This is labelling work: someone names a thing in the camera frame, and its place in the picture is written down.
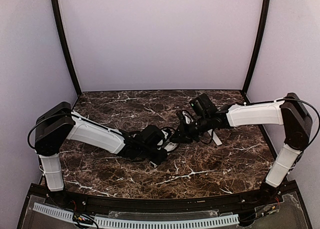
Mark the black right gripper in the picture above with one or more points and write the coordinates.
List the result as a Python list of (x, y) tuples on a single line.
[(186, 131)]

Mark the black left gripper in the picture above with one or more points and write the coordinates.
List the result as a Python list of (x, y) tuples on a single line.
[(158, 154)]

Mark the white remote control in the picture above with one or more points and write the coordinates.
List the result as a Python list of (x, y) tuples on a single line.
[(153, 165)]

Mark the white remote battery cover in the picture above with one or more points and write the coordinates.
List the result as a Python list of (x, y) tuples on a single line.
[(214, 137)]

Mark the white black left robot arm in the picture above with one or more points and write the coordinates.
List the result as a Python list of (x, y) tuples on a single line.
[(62, 123)]

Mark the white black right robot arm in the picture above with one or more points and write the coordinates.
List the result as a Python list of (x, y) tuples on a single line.
[(288, 111)]

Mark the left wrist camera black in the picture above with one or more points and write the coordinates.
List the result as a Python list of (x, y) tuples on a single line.
[(165, 143)]

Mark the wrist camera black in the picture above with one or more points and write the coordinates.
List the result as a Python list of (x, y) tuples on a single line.
[(185, 116), (165, 143)]

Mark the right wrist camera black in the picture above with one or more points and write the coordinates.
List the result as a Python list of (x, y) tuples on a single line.
[(185, 116)]

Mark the black front mounting rail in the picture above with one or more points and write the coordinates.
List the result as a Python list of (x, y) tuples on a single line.
[(236, 203)]

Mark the white slotted cable duct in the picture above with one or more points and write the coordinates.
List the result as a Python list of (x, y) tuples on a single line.
[(138, 220)]

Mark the black right corner post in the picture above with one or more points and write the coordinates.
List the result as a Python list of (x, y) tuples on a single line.
[(257, 45)]

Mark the black corner frame post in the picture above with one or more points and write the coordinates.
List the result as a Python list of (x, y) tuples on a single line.
[(64, 46)]

